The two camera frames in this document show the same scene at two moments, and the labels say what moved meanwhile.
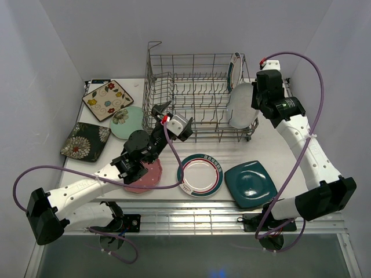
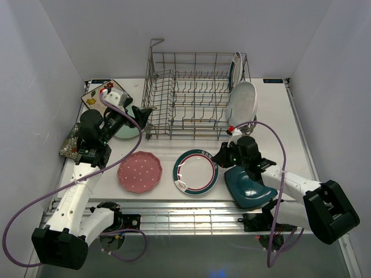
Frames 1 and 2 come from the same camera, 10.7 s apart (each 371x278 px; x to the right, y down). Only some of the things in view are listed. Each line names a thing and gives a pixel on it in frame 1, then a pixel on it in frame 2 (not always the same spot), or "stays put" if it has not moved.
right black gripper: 254,90 to 221,157
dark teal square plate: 249,185 stays put
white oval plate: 240,112 stays put
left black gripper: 159,110 to 141,115
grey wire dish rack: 194,87 stays put
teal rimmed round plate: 235,72 stays put
